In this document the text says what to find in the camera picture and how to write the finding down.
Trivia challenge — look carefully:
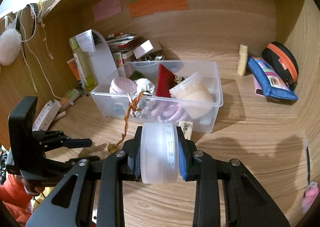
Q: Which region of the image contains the pink round case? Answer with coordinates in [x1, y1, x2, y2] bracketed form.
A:
[110, 77, 137, 94]

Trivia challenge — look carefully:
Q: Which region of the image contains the white tape roll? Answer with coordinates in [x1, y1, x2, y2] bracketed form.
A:
[140, 122, 179, 184]

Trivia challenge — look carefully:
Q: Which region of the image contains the white cloth pouch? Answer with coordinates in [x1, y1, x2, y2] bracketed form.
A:
[135, 78, 156, 96]

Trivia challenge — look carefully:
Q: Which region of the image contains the bagged pink rope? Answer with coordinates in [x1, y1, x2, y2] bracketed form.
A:
[146, 100, 189, 123]

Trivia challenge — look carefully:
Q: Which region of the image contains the red fabric pouch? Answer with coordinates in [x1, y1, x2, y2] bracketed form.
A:
[156, 64, 177, 98]

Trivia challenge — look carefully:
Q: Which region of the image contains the lidded clear plastic cup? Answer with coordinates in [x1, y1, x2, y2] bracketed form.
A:
[169, 72, 214, 119]

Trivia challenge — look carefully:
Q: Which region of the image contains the small cream cylinder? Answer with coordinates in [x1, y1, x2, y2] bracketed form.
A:
[53, 111, 67, 121]

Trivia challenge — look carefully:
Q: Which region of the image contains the white printer cartridge box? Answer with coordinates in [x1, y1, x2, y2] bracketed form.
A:
[33, 100, 61, 131]

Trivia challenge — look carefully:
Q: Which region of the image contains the pink paw pen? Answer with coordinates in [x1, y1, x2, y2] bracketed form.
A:
[302, 139, 319, 214]

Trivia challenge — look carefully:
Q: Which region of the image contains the orange box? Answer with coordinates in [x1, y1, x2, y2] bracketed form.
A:
[67, 58, 80, 81]

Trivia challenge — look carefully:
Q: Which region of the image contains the yellow-green spray bottle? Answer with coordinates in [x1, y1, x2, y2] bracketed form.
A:
[69, 37, 97, 92]

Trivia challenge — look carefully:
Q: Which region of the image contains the dark green small bottle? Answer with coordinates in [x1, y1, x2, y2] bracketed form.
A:
[129, 71, 146, 81]

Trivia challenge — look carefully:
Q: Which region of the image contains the white paper file holder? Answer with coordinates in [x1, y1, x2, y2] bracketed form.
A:
[74, 29, 117, 85]

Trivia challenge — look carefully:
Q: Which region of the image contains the clear plastic storage bin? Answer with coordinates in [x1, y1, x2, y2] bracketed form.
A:
[89, 60, 224, 134]

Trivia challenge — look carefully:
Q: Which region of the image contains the white fluffy pompom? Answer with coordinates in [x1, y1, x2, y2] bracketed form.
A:
[0, 28, 22, 66]

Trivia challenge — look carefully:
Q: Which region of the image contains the stack of booklets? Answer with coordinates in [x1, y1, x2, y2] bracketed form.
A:
[106, 33, 142, 68]

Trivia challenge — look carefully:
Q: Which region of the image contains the blue zip pouch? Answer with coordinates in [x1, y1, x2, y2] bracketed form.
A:
[247, 56, 298, 101]

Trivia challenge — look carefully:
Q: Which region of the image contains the small white box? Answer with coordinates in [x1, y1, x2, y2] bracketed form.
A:
[133, 40, 162, 59]

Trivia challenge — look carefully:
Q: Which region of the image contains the pink sticky note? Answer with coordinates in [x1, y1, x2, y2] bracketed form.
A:
[92, 0, 122, 22]

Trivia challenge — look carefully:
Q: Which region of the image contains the cream yellow tube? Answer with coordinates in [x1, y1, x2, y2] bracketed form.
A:
[237, 44, 248, 76]

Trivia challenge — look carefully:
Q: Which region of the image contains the black orange round case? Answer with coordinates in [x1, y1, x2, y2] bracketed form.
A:
[261, 41, 299, 90]

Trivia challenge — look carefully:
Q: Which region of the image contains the orange sticky note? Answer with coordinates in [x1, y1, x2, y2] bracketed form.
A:
[128, 0, 189, 18]

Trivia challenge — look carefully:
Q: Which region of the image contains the beaded charm with cord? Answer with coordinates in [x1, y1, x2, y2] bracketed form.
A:
[107, 91, 144, 154]

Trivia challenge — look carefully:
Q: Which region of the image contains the white cable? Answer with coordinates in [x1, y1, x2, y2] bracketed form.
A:
[4, 3, 63, 100]

